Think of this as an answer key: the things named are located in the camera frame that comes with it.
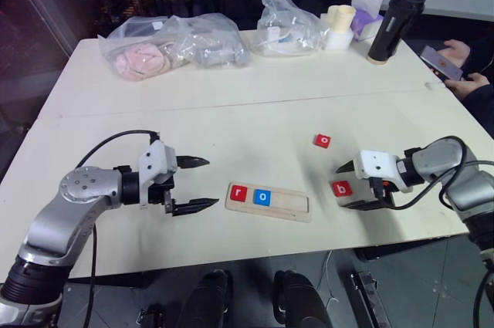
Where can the person's right hand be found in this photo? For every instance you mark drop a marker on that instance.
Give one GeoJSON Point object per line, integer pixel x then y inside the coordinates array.
{"type": "Point", "coordinates": [460, 52]}

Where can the person's dark sleeve forearm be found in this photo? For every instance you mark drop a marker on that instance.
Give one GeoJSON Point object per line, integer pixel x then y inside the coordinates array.
{"type": "Point", "coordinates": [480, 102]}

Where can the cream plastic cup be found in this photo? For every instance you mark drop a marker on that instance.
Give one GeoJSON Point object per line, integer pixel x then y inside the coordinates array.
{"type": "Point", "coordinates": [340, 17]}

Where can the blue letter o block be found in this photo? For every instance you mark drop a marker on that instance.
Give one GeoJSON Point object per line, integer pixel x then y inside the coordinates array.
{"type": "Point", "coordinates": [262, 197]}

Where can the clear bag with pink item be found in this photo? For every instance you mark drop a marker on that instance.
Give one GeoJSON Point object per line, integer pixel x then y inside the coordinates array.
{"type": "Point", "coordinates": [170, 48]}

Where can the black travel tumbler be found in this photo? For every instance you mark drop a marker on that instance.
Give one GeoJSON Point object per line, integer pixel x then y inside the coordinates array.
{"type": "Point", "coordinates": [391, 29]}

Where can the red letter o block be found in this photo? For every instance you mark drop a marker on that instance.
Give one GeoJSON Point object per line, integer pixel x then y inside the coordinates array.
{"type": "Point", "coordinates": [322, 141]}

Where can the smartphone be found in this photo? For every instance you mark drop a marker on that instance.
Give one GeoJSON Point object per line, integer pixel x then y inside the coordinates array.
{"type": "Point", "coordinates": [440, 62]}

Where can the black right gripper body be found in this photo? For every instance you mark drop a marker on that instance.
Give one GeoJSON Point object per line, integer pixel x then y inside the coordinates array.
{"type": "Point", "coordinates": [386, 193]}

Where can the person's left hand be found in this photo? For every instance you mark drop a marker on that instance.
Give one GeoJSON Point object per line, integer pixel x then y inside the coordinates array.
{"type": "Point", "coordinates": [472, 82]}

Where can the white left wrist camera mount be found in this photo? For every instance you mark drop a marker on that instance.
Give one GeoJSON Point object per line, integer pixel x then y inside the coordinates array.
{"type": "Point", "coordinates": [154, 158]}

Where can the purple tissue pack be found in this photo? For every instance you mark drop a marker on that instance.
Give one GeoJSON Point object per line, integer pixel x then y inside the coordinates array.
{"type": "Point", "coordinates": [364, 23]}

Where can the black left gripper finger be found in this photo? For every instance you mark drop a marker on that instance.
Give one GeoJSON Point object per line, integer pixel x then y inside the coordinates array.
{"type": "Point", "coordinates": [195, 206]}
{"type": "Point", "coordinates": [191, 161]}

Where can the wooden letter tray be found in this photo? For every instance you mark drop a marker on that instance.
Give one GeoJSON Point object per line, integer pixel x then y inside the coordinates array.
{"type": "Point", "coordinates": [287, 206]}

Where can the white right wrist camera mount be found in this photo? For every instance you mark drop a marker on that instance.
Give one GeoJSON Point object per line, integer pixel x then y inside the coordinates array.
{"type": "Point", "coordinates": [376, 164]}

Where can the dark rounded shape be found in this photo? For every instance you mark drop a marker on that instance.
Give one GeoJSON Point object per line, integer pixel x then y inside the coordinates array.
{"type": "Point", "coordinates": [299, 301]}
{"type": "Point", "coordinates": [208, 301]}

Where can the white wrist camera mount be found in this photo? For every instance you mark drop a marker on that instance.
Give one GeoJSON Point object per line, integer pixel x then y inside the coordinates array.
{"type": "Point", "coordinates": [376, 164]}
{"type": "Point", "coordinates": [154, 158]}

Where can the metal table bracket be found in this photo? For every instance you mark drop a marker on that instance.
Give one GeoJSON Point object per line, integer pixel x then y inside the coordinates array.
{"type": "Point", "coordinates": [366, 301]}

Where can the red letter b block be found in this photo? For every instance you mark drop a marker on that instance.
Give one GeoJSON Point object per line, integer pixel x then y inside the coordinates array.
{"type": "Point", "coordinates": [342, 188]}

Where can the red letter r block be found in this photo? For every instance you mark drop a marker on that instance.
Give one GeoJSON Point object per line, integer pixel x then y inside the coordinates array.
{"type": "Point", "coordinates": [238, 193]}

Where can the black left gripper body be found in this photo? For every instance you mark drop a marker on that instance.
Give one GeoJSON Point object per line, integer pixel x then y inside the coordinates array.
{"type": "Point", "coordinates": [168, 198]}

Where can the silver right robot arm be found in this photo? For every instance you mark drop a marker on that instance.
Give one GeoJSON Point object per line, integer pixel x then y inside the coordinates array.
{"type": "Point", "coordinates": [463, 181]}

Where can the clear bag with white items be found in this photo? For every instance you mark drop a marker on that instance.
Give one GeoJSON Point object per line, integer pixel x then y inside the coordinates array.
{"type": "Point", "coordinates": [287, 31]}

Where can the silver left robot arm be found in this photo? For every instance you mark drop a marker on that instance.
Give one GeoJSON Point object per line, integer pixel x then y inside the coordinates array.
{"type": "Point", "coordinates": [73, 197]}

